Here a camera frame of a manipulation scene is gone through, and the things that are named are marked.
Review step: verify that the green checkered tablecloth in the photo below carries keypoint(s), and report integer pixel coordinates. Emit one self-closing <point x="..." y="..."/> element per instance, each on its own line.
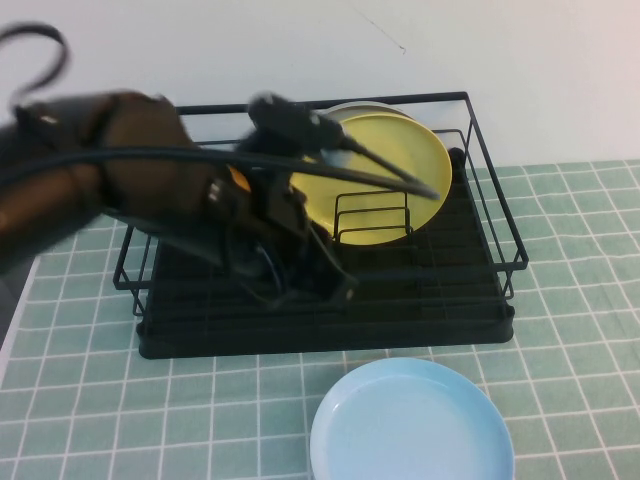
<point x="100" y="400"/>

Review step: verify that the grey plate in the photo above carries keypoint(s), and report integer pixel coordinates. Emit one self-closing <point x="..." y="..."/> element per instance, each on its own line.
<point x="360" y="107"/>

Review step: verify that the yellow plate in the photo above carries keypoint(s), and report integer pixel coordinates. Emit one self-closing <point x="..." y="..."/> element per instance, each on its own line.
<point x="400" y="160"/>

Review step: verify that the brown left robot arm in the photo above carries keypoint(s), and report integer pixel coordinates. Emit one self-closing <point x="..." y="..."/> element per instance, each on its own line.
<point x="140" y="130"/>

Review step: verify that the light blue plate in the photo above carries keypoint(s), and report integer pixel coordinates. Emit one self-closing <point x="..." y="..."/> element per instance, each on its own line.
<point x="410" y="430"/>

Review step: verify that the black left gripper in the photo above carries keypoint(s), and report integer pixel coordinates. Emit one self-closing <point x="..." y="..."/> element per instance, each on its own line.
<point x="280" y="210"/>

